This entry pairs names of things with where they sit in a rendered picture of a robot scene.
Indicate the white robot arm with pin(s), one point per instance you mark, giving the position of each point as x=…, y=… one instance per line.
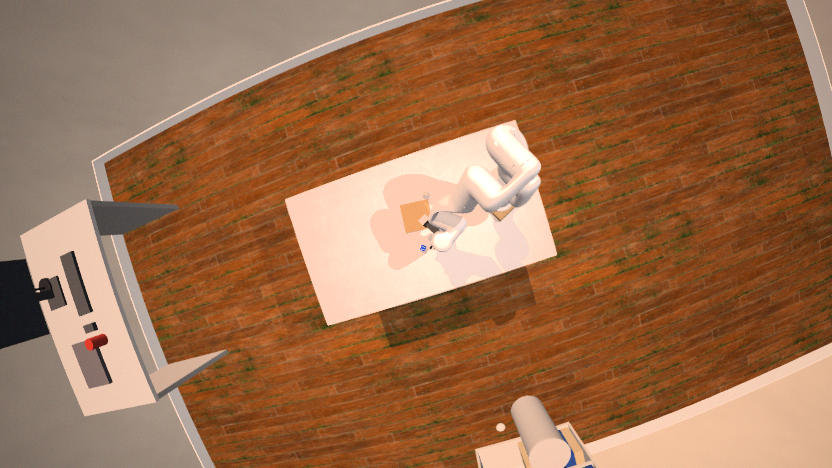
x=516, y=165

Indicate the brown mat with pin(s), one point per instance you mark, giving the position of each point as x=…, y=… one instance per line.
x=412, y=212

